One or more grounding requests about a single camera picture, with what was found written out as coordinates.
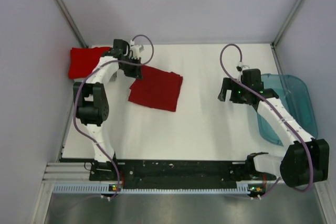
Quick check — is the left aluminium frame post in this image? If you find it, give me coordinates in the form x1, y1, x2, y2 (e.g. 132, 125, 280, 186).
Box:
54, 0, 88, 48

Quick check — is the aluminium frame post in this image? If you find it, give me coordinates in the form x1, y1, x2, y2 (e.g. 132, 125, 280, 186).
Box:
54, 0, 88, 48
271, 0, 305, 49

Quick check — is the translucent blue plastic bin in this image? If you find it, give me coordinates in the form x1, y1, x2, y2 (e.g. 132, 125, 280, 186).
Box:
261, 73, 318, 138

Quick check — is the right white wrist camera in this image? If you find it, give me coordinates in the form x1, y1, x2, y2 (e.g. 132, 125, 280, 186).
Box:
236, 62, 250, 72

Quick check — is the folded grey t-shirt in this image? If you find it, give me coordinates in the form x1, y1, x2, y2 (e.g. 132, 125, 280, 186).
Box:
73, 73, 119, 86

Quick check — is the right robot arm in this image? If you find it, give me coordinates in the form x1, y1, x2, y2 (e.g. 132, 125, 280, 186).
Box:
218, 69, 330, 188

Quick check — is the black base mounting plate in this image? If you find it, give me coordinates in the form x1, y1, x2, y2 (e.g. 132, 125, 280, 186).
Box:
89, 159, 265, 189

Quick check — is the grey slotted cable duct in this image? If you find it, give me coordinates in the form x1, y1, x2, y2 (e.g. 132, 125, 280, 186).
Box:
52, 183, 265, 196

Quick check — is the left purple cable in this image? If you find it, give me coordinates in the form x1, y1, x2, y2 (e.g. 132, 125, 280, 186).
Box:
72, 34, 154, 199

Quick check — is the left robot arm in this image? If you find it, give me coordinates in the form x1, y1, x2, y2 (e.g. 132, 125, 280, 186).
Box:
73, 39, 144, 180

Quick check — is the folded bright red t-shirt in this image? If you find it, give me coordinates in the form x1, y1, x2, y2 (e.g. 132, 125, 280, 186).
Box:
68, 47, 110, 80

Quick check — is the dark red t-shirt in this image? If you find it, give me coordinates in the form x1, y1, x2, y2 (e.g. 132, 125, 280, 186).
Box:
128, 66, 183, 112

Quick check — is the right aluminium frame post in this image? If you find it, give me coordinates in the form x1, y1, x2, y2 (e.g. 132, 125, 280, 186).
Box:
271, 0, 305, 49

